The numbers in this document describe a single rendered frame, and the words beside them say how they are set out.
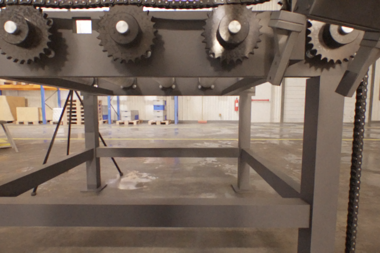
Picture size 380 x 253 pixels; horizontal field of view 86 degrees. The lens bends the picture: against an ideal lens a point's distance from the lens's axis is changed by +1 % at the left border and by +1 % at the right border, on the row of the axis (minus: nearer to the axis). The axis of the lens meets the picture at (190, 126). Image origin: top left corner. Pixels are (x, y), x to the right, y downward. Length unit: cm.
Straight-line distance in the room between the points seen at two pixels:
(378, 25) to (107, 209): 76
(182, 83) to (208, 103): 814
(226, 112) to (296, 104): 325
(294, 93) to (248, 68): 1010
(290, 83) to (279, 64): 1035
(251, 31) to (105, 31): 41
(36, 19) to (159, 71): 36
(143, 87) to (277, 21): 137
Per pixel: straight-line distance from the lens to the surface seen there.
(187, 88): 158
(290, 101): 1066
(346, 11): 38
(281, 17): 34
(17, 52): 78
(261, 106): 1015
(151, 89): 161
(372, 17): 40
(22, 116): 1075
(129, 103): 1011
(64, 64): 76
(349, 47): 76
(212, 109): 971
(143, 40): 63
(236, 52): 62
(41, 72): 79
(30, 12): 79
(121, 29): 62
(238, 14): 63
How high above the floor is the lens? 64
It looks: 5 degrees down
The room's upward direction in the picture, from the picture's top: straight up
